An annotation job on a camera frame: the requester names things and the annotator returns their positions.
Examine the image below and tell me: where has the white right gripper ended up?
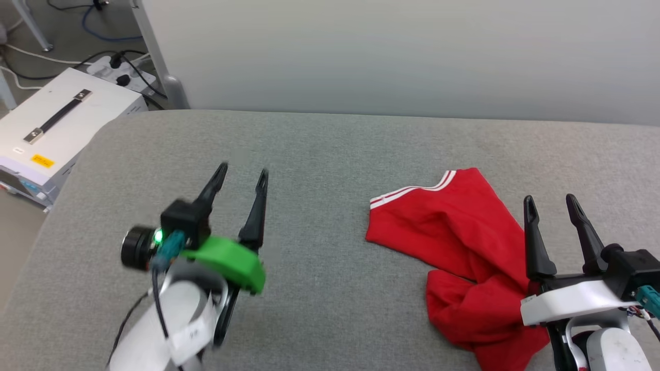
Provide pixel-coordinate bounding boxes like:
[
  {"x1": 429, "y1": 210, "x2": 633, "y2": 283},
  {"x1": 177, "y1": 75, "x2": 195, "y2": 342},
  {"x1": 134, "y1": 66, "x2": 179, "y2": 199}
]
[{"x1": 520, "y1": 193, "x2": 641, "y2": 327}]

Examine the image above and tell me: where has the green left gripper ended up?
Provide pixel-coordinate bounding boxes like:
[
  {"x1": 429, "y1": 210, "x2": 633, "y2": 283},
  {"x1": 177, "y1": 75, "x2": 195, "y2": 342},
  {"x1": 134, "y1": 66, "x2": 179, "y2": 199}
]
[{"x1": 178, "y1": 162, "x2": 270, "y2": 347}]

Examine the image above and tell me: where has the red basketball jersey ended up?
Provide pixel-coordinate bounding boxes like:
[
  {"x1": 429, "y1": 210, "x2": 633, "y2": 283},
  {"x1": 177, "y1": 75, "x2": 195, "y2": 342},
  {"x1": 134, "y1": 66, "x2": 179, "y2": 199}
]
[{"x1": 365, "y1": 167, "x2": 551, "y2": 371}]

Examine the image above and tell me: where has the thick grey metal table leg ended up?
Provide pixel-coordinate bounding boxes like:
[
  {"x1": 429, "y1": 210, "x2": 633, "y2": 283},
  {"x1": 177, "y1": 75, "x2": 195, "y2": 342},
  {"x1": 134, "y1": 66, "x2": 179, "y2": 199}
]
[{"x1": 130, "y1": 0, "x2": 190, "y2": 110}]

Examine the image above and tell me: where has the white power strip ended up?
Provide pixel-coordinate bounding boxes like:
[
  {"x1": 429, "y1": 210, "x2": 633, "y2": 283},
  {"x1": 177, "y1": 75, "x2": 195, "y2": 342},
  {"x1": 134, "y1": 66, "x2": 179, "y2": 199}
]
[{"x1": 85, "y1": 53, "x2": 158, "y2": 98}]

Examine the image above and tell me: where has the thin grey metal leg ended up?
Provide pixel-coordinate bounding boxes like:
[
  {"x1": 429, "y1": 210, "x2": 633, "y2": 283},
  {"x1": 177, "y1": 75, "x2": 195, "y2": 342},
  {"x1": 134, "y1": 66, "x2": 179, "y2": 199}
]
[{"x1": 10, "y1": 0, "x2": 54, "y2": 53}]

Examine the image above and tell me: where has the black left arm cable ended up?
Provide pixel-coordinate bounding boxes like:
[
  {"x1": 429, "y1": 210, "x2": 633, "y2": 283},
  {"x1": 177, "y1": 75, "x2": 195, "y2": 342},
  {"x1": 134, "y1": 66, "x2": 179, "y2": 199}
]
[{"x1": 106, "y1": 268, "x2": 173, "y2": 369}]

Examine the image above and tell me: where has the white equipment box with handle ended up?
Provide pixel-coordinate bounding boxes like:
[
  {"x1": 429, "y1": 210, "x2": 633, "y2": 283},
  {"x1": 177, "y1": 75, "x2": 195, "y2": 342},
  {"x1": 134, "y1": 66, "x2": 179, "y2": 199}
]
[{"x1": 0, "y1": 67, "x2": 150, "y2": 211}]

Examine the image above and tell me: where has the black floor power cable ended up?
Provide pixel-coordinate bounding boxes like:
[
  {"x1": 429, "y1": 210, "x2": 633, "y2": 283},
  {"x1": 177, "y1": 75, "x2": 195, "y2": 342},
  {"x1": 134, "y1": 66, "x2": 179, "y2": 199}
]
[{"x1": 0, "y1": 49, "x2": 168, "y2": 110}]

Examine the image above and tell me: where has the blue floor cable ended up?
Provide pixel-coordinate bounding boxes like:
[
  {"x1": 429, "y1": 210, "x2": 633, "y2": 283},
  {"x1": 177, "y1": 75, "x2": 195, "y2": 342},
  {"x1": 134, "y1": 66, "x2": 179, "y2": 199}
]
[{"x1": 81, "y1": 4, "x2": 145, "y2": 43}]

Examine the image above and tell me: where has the white floor cable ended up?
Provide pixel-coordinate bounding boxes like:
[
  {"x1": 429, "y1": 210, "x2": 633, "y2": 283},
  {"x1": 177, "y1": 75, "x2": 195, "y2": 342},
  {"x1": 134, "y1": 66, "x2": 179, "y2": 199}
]
[{"x1": 0, "y1": 43, "x2": 94, "y2": 91}]

